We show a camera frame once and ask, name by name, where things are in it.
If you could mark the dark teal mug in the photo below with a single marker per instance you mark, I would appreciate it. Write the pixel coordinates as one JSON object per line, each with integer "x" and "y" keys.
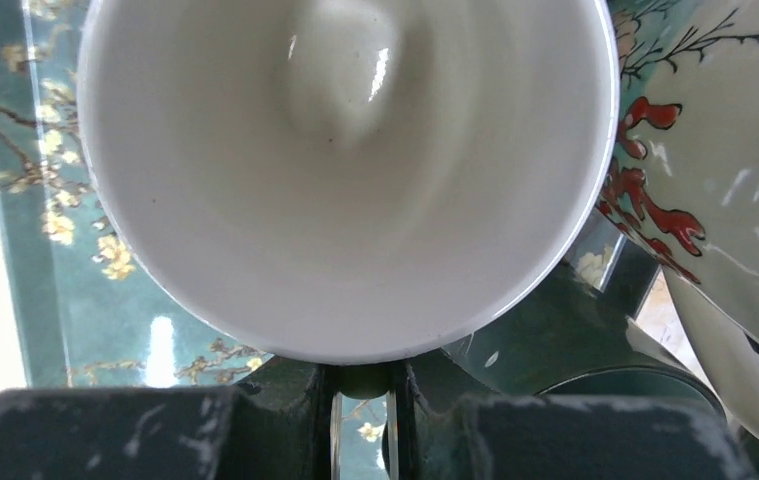
{"x": 563, "y": 339}

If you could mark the teal blossom-pattern tray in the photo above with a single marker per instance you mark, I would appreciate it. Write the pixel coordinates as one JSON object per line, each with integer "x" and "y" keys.
{"x": 88, "y": 315}

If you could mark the cream patterned mug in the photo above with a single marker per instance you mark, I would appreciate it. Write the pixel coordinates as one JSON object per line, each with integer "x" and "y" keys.
{"x": 683, "y": 182}

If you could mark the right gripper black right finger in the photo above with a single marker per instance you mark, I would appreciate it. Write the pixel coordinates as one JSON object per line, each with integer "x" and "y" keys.
{"x": 453, "y": 427}

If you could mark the light green upside-down mug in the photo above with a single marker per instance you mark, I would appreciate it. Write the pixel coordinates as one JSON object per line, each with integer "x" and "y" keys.
{"x": 348, "y": 182}

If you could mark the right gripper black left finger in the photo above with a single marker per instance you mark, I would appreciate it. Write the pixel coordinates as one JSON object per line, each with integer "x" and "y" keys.
{"x": 265, "y": 426}

